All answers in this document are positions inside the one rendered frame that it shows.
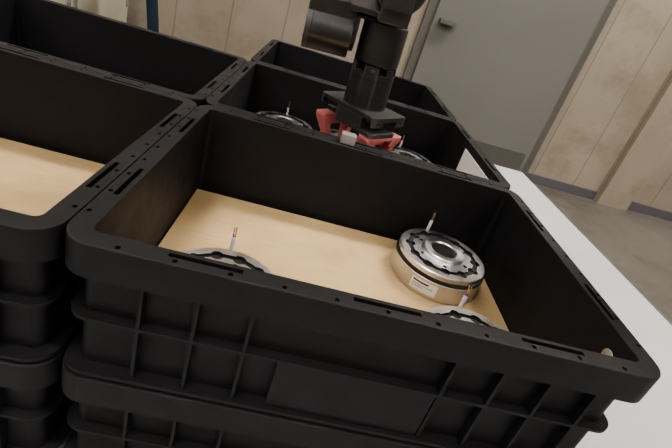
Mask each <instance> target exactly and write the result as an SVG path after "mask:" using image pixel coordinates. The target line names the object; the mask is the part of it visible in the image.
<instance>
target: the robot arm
mask: <svg viewBox="0 0 672 448"><path fill-rule="evenodd" d="M425 1H426V0H310V2H309V8H308V12H307V14H306V21H305V26H304V31H303V34H302V40H301V46H303V47H307V48H310V49H314V50H318V51H322V52H326V53H329V54H333V55H337V56H341V57H346V54H347V51H352V49H353V46H354V43H355V39H356V35H357V32H358V28H359V24H360V20H361V18H363V19H364V23H363V26H362V30H361V34H360V38H359V42H358V45H357V49H356V53H355V57H354V60H353V64H352V68H351V72H350V76H349V79H348V83H347V87H346V91H323V95H322V100H321V101H327V102H329V103H330V104H328V108H327V109H317V111H316V116H317V120H318V124H319V127H320V131H321V132H324V133H327V134H331V128H330V125H331V124H332V123H341V124H340V128H339V132H338V137H341V133H342V131H343V130H344V131H347V132H350V130H351V128H352V129H353V130H355V131H357V132H359V135H358V142H359V143H362V144H366V145H369V146H373V147H375V145H379V147H378V148H380V149H384V150H387V151H391V150H392V149H393V148H394V147H395V146H396V145H397V144H398V143H399V142H400V140H401V136H399V135H397V134H396V133H394V132H390V131H389V130H387V129H385V128H382V127H383V123H391V124H392V126H393V127H395V128H398V127H402V126H403V123H404V120H405V117H404V116H402V115H400V114H398V113H396V112H394V111H392V110H390V109H388V108H386V103H387V100H388V97H389V94H390V91H391V87H392V84H393V81H394V78H395V74H396V71H397V70H396V69H397V68H398V65H399V62H400V58H401V55H402V52H403V49H404V45H405V42H406V39H407V36H408V32H409V30H408V29H407V28H408V25H409V22H410V20H411V17H412V14H413V13H414V12H416V11H417V10H418V9H420V8H421V6H422V5H423V4H424V3H425ZM371 128H372V129H371Z"/></svg>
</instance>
